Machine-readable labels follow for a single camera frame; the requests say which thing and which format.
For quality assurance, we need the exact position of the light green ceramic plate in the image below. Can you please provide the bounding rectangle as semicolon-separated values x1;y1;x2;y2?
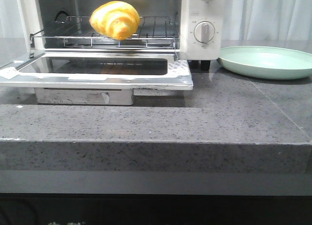
217;46;312;80

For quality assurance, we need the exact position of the metal wire oven rack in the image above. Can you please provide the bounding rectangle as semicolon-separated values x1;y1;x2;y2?
28;11;179;58

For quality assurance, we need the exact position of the yellow croissant bread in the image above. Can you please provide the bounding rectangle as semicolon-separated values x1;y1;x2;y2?
89;1;140;41

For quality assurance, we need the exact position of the glass oven door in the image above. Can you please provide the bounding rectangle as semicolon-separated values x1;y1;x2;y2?
0;50;193;105

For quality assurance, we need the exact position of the lower oven timer knob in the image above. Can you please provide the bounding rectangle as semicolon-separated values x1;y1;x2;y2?
194;21;215;43

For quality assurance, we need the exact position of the black right oven foot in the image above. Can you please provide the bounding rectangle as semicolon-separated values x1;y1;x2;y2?
200;60;211;71

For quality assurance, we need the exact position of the white Toshiba toaster oven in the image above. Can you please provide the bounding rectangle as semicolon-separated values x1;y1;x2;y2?
17;0;225;64

